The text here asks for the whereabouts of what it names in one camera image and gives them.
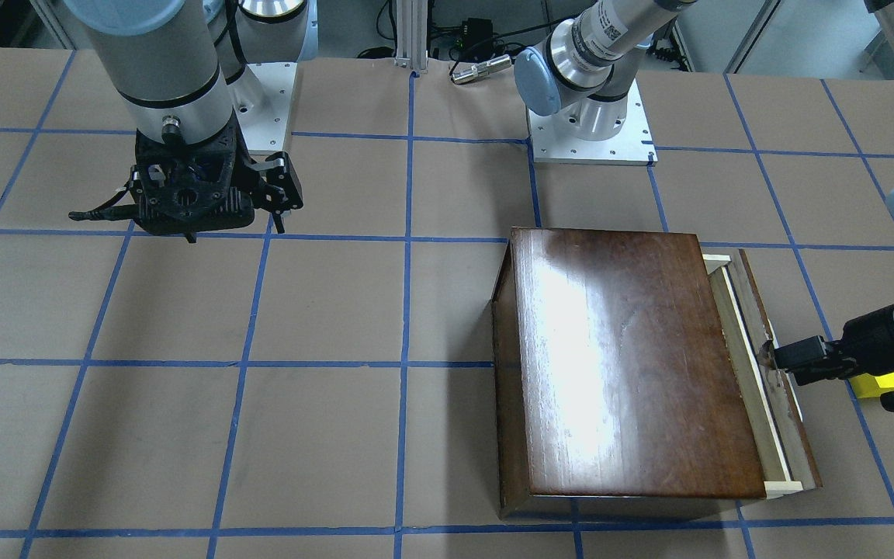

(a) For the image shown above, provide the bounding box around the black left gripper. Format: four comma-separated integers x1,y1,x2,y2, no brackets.
773,305,894,413

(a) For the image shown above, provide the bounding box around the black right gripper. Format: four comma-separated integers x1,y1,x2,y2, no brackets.
131,128,304,236

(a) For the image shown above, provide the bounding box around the light wood drawer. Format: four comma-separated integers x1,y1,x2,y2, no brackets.
702,250,823,499

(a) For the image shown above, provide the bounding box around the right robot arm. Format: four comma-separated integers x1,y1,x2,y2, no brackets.
67,1,318,243

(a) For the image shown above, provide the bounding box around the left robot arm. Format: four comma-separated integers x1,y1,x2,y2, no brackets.
515,1,894,411

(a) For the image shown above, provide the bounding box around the yellow block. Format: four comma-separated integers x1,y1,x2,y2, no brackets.
849,372,894,400

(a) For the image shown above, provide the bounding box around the dark wooden drawer cabinet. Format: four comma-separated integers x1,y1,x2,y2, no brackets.
490,227,766,521

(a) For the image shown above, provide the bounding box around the black power box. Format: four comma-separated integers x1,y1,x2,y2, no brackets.
458,17,494,50

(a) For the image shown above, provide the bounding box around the silver cylinder connector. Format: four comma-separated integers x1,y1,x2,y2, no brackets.
449,54,512,85

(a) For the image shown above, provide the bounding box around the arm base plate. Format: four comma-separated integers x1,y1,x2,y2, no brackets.
228,61,299,155
526,82,659,166

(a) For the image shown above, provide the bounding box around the aluminium frame post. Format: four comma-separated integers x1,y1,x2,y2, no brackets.
393,1,429,77

